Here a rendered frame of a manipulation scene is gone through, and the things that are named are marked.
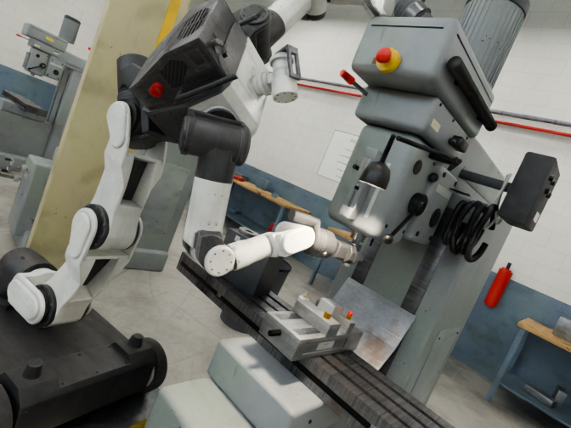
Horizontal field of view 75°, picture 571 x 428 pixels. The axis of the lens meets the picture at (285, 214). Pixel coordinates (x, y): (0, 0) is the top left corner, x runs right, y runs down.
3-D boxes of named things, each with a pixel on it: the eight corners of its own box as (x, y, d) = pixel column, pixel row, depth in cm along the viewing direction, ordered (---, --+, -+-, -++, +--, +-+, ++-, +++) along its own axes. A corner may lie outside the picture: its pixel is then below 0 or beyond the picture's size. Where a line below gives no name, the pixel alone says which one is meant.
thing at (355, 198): (349, 218, 106) (378, 149, 104) (338, 213, 109) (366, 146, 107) (355, 220, 109) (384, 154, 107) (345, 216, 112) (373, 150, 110)
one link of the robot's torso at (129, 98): (105, 99, 114) (132, 87, 109) (141, 114, 126) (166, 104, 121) (107, 139, 113) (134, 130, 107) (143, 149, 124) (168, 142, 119)
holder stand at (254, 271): (252, 296, 137) (272, 248, 135) (212, 270, 148) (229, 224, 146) (269, 294, 148) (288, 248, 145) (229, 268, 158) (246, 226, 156)
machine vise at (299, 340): (291, 362, 102) (306, 326, 100) (257, 331, 112) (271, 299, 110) (355, 350, 127) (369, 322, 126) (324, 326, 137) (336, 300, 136)
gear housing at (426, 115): (425, 132, 97) (441, 95, 96) (351, 115, 113) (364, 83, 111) (459, 165, 123) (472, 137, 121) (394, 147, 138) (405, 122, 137)
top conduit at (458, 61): (458, 70, 88) (464, 55, 87) (441, 68, 90) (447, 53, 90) (494, 132, 122) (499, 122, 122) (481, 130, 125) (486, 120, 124)
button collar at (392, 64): (392, 70, 93) (401, 47, 92) (372, 69, 97) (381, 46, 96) (395, 75, 95) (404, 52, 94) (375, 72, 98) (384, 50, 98)
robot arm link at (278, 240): (317, 245, 104) (277, 261, 97) (299, 240, 112) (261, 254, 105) (313, 223, 102) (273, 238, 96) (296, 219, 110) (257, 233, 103)
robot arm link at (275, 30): (261, -4, 110) (232, 21, 105) (285, 8, 108) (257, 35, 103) (262, 30, 120) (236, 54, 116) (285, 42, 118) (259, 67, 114)
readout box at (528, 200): (528, 226, 107) (562, 158, 104) (495, 214, 113) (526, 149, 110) (535, 233, 122) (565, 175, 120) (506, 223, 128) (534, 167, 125)
